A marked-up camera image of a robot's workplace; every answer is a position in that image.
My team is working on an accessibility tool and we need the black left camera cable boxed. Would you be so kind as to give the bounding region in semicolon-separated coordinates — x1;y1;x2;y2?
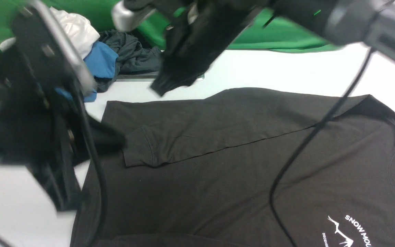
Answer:
0;86;109;247

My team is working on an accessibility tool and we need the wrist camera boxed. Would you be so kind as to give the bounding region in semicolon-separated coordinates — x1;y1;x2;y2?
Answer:
111;0;173;32
11;0;97;96

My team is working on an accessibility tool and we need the blue crumpled shirt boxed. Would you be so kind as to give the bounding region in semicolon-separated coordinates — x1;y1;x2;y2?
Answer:
50;30;118;103

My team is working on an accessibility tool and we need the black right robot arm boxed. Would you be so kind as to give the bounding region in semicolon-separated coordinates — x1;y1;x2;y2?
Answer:
162;0;395;80

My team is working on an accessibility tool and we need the dark teal crumpled shirt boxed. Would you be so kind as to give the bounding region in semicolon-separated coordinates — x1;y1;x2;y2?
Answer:
92;30;161;93

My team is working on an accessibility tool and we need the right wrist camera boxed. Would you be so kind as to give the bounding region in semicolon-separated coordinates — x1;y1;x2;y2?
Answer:
111;0;173;32

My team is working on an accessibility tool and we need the green backdrop cloth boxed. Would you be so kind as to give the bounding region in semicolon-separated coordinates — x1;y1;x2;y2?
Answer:
0;0;338;53

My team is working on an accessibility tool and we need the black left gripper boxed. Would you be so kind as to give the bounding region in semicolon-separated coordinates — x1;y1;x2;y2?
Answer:
0;48;126;211

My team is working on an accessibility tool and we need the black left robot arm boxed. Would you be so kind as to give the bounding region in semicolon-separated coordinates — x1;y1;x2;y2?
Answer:
0;47;126;212

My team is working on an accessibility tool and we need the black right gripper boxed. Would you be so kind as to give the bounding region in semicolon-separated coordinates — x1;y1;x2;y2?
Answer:
163;0;270;66

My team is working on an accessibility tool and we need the white crumpled shirt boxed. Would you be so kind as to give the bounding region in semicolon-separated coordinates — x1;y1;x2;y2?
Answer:
0;7;100;60

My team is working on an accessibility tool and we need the gray long-sleeved shirt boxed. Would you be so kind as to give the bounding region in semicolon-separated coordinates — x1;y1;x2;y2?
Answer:
70;48;395;247

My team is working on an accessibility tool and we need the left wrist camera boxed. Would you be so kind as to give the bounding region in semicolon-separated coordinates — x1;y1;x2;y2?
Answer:
11;0;97;96

